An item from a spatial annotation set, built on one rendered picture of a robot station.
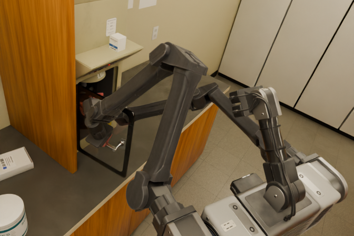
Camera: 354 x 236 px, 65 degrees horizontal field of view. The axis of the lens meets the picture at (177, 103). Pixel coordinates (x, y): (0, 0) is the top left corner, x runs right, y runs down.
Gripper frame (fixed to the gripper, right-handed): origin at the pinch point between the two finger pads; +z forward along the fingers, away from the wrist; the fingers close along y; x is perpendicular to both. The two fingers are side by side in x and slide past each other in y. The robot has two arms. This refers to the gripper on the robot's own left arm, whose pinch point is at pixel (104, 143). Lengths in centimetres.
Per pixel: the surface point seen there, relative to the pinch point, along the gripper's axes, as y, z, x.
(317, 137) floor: -200, 220, 129
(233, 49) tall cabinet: -260, 192, -23
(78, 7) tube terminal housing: -28, -42, -22
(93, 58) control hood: -21.2, -24.4, -15.4
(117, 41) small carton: -33.6, -24.1, -12.7
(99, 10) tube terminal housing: -36, -35, -21
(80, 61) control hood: -15.8, -26.7, -16.8
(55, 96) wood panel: -2.3, -15.7, -22.4
